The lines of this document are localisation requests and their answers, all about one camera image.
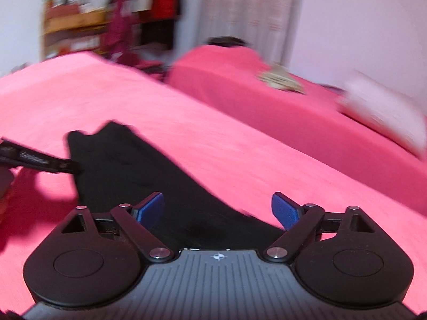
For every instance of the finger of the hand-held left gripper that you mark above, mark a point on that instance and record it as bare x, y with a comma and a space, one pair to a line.
50, 164

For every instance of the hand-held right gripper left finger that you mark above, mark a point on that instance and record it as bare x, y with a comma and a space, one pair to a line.
150, 210

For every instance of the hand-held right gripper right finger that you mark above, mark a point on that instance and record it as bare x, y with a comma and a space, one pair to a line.
285, 211

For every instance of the black knit pants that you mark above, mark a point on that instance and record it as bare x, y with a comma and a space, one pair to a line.
140, 173

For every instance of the pink fleece blanket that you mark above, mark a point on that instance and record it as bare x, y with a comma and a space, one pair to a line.
233, 160

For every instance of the bed with pink cover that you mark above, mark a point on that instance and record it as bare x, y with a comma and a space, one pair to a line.
267, 106

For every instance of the beige crumpled cloth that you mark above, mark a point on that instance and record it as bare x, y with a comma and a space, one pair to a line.
282, 79

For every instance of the pale pink pillow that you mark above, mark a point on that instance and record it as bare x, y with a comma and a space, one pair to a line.
383, 113

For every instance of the wooden shelf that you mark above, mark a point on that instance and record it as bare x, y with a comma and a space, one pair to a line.
73, 23

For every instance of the magenta hanging garment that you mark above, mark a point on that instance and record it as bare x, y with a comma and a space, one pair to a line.
120, 26

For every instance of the dark crumpled cloth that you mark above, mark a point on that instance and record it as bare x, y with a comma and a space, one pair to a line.
227, 41

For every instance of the pale patterned curtain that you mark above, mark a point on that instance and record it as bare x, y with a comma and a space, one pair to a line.
250, 13

